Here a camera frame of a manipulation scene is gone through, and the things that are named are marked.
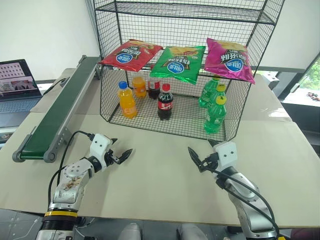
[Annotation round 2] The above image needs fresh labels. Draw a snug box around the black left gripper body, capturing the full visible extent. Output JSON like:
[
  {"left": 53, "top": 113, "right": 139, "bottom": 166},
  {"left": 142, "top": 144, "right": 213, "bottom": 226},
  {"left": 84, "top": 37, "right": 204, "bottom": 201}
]
[{"left": 104, "top": 149, "right": 120, "bottom": 167}]

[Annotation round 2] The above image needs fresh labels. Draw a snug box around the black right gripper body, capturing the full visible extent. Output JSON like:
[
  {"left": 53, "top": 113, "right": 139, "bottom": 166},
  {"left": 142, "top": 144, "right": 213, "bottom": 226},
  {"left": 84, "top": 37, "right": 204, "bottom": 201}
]
[{"left": 199, "top": 152, "right": 221, "bottom": 175}]

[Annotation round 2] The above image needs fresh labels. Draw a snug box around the green conveyor belt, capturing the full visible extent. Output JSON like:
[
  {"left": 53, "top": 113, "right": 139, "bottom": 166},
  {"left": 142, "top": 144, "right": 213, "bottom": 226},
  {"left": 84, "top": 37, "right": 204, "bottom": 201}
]
[{"left": 12, "top": 55, "right": 102, "bottom": 165}]

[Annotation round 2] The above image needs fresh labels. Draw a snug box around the green soda bottle yellow cap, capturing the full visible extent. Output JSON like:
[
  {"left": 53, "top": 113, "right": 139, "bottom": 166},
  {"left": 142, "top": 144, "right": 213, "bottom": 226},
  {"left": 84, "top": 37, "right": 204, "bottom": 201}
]
[
  {"left": 203, "top": 95, "right": 228, "bottom": 135},
  {"left": 215, "top": 84, "right": 227, "bottom": 99},
  {"left": 198, "top": 77, "right": 221, "bottom": 109}
]

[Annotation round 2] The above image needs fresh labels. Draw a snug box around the blue-capped orange soda bottle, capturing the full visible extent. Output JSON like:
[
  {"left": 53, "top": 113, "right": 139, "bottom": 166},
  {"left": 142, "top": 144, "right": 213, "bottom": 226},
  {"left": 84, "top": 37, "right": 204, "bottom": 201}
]
[{"left": 117, "top": 81, "right": 138, "bottom": 119}]

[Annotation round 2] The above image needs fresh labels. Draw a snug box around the red-capped cola bottle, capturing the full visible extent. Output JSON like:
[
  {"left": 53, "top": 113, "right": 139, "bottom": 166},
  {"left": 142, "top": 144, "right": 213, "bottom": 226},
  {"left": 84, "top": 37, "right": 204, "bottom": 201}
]
[
  {"left": 147, "top": 72, "right": 161, "bottom": 101},
  {"left": 157, "top": 83, "right": 174, "bottom": 121}
]

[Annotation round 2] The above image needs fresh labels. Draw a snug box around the orange-capped orange soda bottle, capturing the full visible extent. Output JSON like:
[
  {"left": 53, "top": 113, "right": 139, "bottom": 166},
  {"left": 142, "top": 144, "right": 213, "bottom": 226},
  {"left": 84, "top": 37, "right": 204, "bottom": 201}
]
[{"left": 131, "top": 76, "right": 148, "bottom": 99}]

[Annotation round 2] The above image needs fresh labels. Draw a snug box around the magenta chips bag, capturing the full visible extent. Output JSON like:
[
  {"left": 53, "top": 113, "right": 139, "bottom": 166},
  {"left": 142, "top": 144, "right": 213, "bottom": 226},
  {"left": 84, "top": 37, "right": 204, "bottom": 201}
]
[{"left": 204, "top": 37, "right": 256, "bottom": 85}]

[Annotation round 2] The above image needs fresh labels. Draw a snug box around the red chips bag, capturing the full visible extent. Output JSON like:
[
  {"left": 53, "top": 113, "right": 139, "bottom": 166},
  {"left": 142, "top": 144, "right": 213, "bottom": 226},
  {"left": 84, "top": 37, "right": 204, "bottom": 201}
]
[{"left": 98, "top": 39, "right": 163, "bottom": 73}]

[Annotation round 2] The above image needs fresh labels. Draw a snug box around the green chips bag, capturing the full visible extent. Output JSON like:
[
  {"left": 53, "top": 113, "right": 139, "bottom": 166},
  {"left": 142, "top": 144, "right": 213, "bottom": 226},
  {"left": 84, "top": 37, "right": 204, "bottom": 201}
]
[{"left": 149, "top": 46, "right": 207, "bottom": 86}]

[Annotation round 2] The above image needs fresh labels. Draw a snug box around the open laptop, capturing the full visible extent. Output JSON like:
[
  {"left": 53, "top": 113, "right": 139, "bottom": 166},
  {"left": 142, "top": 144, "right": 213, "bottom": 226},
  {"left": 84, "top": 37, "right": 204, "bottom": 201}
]
[{"left": 0, "top": 59, "right": 44, "bottom": 129}]

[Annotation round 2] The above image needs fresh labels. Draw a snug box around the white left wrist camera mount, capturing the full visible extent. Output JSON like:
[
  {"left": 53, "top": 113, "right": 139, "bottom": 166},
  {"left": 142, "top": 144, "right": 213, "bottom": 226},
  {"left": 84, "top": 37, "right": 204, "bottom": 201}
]
[{"left": 89, "top": 133, "right": 114, "bottom": 173}]

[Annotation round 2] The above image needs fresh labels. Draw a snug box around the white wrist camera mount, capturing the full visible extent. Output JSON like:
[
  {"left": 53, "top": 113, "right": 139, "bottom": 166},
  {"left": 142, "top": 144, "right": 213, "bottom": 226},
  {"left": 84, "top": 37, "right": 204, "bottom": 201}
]
[
  {"left": 215, "top": 141, "right": 237, "bottom": 173},
  {"left": 89, "top": 133, "right": 114, "bottom": 173}
]

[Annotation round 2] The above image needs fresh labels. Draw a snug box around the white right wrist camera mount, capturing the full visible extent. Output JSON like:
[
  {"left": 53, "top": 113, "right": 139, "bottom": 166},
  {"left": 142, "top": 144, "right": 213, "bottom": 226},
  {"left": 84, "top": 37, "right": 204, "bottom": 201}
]
[{"left": 215, "top": 141, "right": 237, "bottom": 173}]

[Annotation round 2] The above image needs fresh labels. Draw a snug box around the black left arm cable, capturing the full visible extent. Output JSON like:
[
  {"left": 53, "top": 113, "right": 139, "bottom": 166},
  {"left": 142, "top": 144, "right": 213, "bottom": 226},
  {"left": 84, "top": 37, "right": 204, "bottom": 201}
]
[{"left": 47, "top": 130, "right": 96, "bottom": 209}]

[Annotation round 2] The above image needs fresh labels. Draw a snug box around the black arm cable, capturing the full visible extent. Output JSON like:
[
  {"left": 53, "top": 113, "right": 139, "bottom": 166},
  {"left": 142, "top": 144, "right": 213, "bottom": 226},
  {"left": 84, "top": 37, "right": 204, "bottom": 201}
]
[
  {"left": 214, "top": 170, "right": 280, "bottom": 237},
  {"left": 47, "top": 130, "right": 96, "bottom": 209}
]

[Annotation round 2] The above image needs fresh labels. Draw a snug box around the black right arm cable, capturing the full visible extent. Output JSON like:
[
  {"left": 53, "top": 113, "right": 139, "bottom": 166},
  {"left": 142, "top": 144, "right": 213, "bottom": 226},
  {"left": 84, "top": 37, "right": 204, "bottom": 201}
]
[{"left": 214, "top": 170, "right": 280, "bottom": 237}]

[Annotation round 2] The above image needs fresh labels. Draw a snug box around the black cable with plug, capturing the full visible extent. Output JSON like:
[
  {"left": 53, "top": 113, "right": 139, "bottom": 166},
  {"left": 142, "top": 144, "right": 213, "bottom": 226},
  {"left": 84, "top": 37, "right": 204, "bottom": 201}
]
[{"left": 42, "top": 77, "right": 70, "bottom": 96}]

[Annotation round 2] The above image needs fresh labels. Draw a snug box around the black wire mesh shelf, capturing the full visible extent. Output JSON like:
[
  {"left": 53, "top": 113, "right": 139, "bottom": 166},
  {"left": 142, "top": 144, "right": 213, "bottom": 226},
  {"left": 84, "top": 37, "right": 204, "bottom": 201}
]
[{"left": 93, "top": 0, "right": 285, "bottom": 142}]

